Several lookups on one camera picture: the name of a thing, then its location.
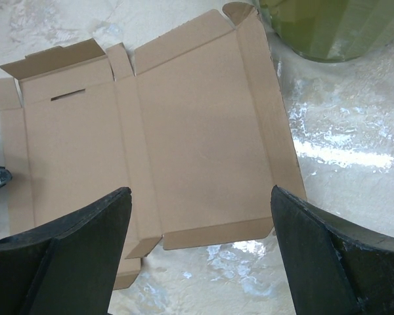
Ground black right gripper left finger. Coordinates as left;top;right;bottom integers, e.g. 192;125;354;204
0;187;132;314

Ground brown cardboard box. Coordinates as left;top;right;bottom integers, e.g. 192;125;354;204
0;2;306;289

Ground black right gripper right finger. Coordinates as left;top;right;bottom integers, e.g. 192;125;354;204
271;186;394;314

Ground olive green plastic basket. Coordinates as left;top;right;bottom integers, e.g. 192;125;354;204
256;0;394;62

